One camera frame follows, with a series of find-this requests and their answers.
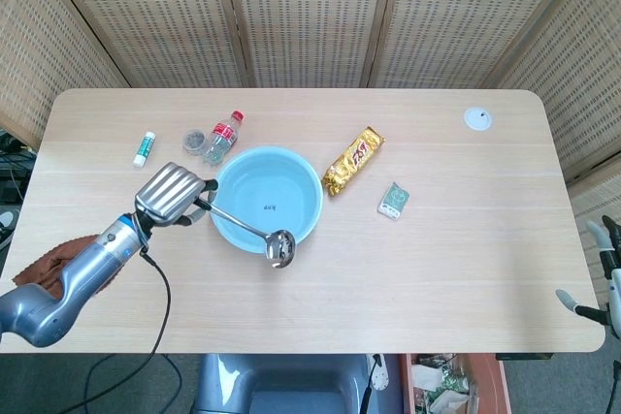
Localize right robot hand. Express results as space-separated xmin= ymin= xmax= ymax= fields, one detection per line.
xmin=555 ymin=214 xmax=621 ymax=340

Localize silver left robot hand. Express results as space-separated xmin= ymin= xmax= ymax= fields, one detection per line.
xmin=133 ymin=162 xmax=219 ymax=230

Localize silver steel ladle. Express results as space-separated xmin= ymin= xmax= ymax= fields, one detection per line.
xmin=196 ymin=198 xmax=297 ymax=270

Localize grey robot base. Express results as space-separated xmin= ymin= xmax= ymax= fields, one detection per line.
xmin=193 ymin=353 xmax=375 ymax=414

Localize light blue bowl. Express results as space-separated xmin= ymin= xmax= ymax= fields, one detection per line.
xmin=209 ymin=145 xmax=325 ymax=255

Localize white green glue stick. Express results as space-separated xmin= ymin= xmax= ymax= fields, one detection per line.
xmin=132 ymin=131 xmax=158 ymax=168

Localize small clear jar grey contents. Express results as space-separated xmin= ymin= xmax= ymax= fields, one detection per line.
xmin=181 ymin=128 xmax=208 ymax=155

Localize clear bottle with red label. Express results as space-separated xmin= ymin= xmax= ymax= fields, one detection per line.
xmin=201 ymin=110 xmax=245 ymax=167

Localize brown cloth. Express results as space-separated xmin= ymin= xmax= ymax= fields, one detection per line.
xmin=12 ymin=234 xmax=113 ymax=300

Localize red-brown box with clutter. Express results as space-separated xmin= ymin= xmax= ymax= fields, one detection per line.
xmin=400 ymin=353 xmax=510 ymax=414

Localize grey white sneaker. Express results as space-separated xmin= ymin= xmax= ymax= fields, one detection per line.
xmin=0 ymin=207 xmax=20 ymax=248

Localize gold snack packet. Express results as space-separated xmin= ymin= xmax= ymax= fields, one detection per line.
xmin=322 ymin=125 xmax=388 ymax=198

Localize green white tissue pack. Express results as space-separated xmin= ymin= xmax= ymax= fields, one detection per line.
xmin=376 ymin=180 xmax=411 ymax=222

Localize white round table grommet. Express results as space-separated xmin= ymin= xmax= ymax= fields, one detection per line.
xmin=463 ymin=107 xmax=494 ymax=132

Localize woven bamboo folding screen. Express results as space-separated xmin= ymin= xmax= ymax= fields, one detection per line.
xmin=0 ymin=0 xmax=621 ymax=260

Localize white black handheld device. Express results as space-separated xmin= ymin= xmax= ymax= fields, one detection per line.
xmin=363 ymin=353 xmax=390 ymax=414

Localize black cable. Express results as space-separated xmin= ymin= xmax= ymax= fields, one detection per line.
xmin=72 ymin=249 xmax=172 ymax=414

